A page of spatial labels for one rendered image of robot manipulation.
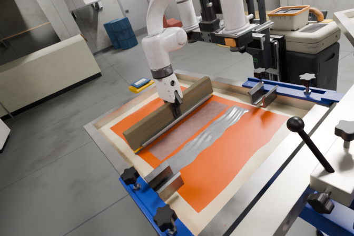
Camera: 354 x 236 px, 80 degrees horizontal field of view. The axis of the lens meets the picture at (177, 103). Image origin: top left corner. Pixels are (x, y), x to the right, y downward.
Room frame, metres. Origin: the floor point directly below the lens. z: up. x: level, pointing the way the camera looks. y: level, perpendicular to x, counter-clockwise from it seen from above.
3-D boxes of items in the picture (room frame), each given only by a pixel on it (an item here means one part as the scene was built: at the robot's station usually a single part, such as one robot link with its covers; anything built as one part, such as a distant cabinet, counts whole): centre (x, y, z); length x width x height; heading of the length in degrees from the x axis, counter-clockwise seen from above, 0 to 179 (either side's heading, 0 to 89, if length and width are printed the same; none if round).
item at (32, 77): (5.87, 2.93, 0.47); 2.49 x 2.03 x 0.94; 107
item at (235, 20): (0.99, -0.40, 1.21); 0.16 x 0.13 x 0.15; 107
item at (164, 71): (0.69, 0.01, 1.18); 0.09 x 0.07 x 0.03; 29
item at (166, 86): (0.69, 0.01, 1.12); 0.10 x 0.08 x 0.11; 29
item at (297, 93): (0.59, -0.35, 0.97); 0.30 x 0.05 x 0.07; 28
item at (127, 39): (7.79, 0.99, 0.46); 1.24 x 0.76 x 0.92; 17
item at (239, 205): (0.67, 0.00, 0.97); 0.79 x 0.58 x 0.04; 28
